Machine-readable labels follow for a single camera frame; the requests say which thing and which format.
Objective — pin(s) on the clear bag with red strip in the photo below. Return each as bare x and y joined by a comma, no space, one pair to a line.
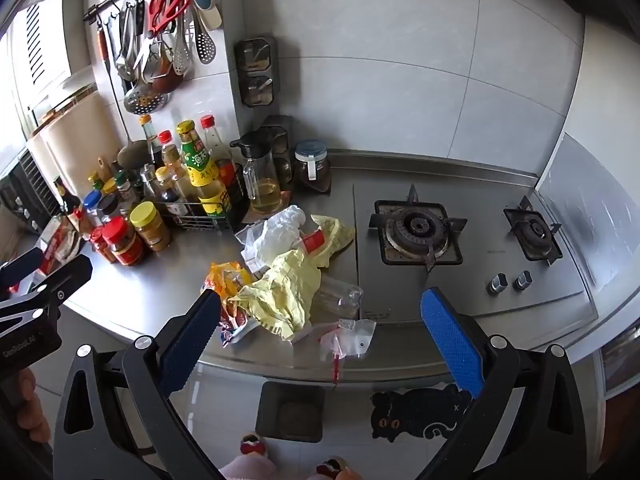
350,342

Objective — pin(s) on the aluminium foil splash guard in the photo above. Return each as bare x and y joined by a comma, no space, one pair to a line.
585,210

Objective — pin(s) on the dark grey waste bin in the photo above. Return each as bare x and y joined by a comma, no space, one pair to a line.
290,412

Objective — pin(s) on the glass oil jug black lid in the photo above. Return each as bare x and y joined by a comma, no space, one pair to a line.
262,180

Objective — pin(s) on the brown ladle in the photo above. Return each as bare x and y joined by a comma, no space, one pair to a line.
167,80

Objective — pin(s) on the dark soy sauce bottle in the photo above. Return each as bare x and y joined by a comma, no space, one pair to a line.
149,135

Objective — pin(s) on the dark glass bottle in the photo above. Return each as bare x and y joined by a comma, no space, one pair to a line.
67,200

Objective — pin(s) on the black toaster oven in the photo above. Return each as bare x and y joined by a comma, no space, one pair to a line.
25,185

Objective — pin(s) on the large red lid jar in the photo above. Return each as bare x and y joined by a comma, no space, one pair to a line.
125,242

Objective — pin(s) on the green cap spice bottle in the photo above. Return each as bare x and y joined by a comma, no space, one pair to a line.
123,185

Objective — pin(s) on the black lid jar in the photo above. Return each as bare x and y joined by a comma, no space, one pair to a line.
108,208

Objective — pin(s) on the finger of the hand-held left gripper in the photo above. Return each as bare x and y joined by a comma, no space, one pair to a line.
65,280
17,267

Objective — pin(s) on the grey hob knob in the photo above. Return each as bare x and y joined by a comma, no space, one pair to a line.
523,280
497,284

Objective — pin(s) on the steel tongs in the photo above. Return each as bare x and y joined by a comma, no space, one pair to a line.
127,50

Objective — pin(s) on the white plastic bag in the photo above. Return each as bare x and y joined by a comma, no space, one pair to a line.
275,235

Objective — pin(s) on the small gas burner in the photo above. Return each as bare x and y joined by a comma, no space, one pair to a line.
534,232

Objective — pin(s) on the large wooden cutting board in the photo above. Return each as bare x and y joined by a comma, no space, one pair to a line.
85,130

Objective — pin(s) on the grey wall spice box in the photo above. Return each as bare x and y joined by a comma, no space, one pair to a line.
256,55
280,135
257,91

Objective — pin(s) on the black cat-shaped floor mat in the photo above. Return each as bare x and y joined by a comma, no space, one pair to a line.
400,412

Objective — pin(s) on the steel skimmer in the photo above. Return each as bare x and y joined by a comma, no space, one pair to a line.
145,100

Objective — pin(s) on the clear plastic bottle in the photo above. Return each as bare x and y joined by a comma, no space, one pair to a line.
340,300

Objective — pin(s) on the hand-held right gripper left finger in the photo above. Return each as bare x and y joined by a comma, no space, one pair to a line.
190,340

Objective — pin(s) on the red food packet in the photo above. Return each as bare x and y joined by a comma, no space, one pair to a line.
57,245

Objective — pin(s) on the glass jar blue lid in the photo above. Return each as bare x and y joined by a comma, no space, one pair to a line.
311,167

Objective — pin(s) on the red kitchen scissors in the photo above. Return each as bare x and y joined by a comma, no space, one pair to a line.
157,10

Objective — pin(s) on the plush slipper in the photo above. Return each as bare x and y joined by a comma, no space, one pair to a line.
332,469
253,444

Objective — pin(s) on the orange snack packet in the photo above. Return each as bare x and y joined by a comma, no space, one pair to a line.
222,280

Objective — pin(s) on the small yellow plastic bag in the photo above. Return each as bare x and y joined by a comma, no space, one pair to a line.
335,235

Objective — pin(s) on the window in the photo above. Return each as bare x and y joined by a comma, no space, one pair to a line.
45,40

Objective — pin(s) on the red cap clear bottle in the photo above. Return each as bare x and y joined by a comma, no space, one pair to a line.
217,140

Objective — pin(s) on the person's left hand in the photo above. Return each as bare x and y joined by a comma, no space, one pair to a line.
32,422

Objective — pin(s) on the yellow cap sauce bottle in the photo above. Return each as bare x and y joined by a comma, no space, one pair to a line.
167,185

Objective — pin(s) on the steel slotted spatula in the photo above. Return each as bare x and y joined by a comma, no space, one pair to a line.
181,57

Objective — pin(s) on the large yellow plastic bag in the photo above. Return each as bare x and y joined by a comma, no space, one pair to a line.
280,290

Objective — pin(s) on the red cap amber bottle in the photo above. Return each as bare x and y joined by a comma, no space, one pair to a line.
170,152

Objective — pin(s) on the red label packet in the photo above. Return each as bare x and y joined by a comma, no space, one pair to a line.
314,242

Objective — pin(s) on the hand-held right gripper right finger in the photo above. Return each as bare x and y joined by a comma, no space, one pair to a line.
450,340

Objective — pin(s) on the pink pants leg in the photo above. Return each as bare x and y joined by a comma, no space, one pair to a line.
247,469

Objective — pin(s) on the yellow lid jar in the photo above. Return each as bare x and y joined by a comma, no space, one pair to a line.
150,225

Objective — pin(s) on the steel cap glass bottle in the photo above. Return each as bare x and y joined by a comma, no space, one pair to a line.
148,177

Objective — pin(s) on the stainless steel gas hob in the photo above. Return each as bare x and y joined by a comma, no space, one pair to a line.
475,305

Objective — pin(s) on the small red lid jar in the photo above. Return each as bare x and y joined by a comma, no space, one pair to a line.
99,245

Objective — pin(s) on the clear plastic sachet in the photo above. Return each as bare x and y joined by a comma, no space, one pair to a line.
246,237

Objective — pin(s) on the large gas burner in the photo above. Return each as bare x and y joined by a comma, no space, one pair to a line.
417,230

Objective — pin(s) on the green label oil bottle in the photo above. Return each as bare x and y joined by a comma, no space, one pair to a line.
200,170

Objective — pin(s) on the small wooden cutting board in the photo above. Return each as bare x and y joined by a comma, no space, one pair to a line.
42,160

